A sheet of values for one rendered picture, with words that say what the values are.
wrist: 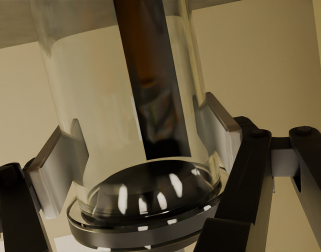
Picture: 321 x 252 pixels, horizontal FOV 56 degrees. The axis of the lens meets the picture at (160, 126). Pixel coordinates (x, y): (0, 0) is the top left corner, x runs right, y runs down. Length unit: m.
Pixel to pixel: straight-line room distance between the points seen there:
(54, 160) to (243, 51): 0.66
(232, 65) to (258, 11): 0.14
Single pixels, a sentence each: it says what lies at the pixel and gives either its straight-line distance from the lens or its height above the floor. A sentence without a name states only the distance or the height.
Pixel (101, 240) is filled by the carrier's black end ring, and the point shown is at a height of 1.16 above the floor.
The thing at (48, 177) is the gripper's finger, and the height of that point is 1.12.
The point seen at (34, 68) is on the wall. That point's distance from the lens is 0.80.
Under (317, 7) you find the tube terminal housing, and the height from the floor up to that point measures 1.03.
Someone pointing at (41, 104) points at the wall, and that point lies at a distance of 0.80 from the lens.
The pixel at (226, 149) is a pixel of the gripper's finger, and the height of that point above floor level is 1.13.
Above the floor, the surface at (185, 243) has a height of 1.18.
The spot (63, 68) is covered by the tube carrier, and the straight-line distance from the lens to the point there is 0.16.
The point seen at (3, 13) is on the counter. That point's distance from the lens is 0.54.
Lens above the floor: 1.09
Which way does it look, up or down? 8 degrees up
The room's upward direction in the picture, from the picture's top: 169 degrees clockwise
